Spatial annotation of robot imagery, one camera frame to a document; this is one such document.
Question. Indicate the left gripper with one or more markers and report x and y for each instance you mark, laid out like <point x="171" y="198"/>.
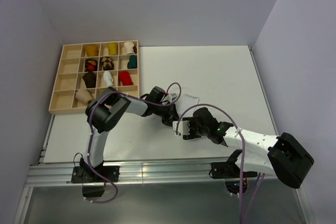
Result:
<point x="171" y="116"/>

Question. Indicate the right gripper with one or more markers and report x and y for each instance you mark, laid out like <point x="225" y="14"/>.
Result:
<point x="191" y="135"/>

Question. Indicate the white sock black stripes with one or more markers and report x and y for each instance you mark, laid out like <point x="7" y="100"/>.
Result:
<point x="186" y="101"/>

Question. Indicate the beige maroon sock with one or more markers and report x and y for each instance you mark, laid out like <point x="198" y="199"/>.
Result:
<point x="84" y="96"/>

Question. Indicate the brown sock striped cuff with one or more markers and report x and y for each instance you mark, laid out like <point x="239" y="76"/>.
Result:
<point x="105" y="91"/>

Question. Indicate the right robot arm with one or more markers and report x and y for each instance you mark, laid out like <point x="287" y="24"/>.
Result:
<point x="254" y="153"/>

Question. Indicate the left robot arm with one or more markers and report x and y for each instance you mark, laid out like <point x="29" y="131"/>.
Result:
<point x="103" y="114"/>

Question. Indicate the teal rolled sock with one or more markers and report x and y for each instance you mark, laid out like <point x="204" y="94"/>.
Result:
<point x="132" y="63"/>

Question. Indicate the white rolled sock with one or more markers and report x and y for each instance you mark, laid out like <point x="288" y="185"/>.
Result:
<point x="108" y="79"/>

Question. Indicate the cream rolled sock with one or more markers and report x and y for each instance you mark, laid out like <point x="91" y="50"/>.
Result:
<point x="129" y="48"/>

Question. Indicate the brown tan checkered rolled sock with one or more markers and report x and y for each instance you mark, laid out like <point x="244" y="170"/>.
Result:
<point x="107" y="63"/>

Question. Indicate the dark brown rolled sock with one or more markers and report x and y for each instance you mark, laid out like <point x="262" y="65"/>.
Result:
<point x="89" y="79"/>

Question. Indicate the brown red argyle rolled sock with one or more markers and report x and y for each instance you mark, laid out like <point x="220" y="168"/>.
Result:
<point x="91" y="65"/>

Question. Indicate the wooden compartment tray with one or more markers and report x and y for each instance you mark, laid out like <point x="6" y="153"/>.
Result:
<point x="71" y="70"/>

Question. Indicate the mustard yellow rolled sock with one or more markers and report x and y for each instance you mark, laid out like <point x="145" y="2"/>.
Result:
<point x="91" y="50"/>

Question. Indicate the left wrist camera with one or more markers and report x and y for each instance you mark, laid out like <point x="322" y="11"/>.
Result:
<point x="170" y="98"/>

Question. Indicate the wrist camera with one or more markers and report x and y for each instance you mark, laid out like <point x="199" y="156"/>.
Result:
<point x="181" y="129"/>
<point x="170" y="98"/>

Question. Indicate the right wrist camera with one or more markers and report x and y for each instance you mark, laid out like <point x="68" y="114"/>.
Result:
<point x="181" y="129"/>

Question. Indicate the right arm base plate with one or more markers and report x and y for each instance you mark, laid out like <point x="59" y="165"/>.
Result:
<point x="224" y="170"/>

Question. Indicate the aluminium rail frame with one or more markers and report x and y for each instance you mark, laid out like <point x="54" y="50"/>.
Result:
<point x="147" y="152"/>

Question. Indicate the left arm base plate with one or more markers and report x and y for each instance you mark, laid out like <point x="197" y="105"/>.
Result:
<point x="109" y="172"/>

